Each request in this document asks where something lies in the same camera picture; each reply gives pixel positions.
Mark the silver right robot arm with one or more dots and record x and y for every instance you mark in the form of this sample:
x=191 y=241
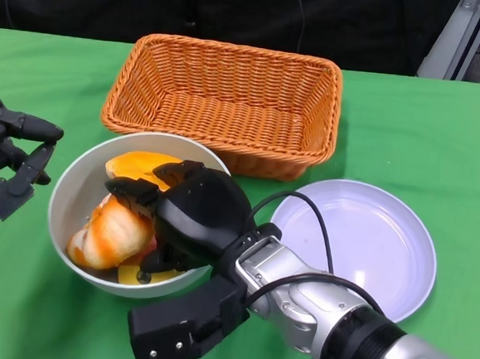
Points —
x=298 y=284

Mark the green tablecloth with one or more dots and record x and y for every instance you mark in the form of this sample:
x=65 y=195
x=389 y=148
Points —
x=45 y=330

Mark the yellow cake slice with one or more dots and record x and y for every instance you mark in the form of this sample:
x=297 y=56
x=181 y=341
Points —
x=128 y=274

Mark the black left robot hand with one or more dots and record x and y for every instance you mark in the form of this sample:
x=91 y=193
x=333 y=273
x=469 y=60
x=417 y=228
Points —
x=5 y=202

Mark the grey metal stand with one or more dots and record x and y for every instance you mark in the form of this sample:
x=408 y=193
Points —
x=454 y=46

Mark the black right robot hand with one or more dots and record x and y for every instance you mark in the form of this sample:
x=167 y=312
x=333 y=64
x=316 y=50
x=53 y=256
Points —
x=204 y=214

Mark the orange white striped bread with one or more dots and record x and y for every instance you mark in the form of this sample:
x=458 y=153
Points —
x=111 y=236

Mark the lilac round plate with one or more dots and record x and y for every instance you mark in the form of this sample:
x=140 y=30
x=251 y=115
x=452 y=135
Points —
x=376 y=248

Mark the orange wicker basket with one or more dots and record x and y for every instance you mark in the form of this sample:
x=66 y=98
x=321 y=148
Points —
x=228 y=112

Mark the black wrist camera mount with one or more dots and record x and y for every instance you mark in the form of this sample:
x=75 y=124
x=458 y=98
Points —
x=169 y=336

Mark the black backdrop curtain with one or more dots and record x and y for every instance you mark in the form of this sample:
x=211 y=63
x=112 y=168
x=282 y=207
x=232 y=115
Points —
x=112 y=3

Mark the pale grey bowl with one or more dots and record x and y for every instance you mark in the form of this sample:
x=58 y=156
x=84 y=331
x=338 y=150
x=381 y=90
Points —
x=82 y=175

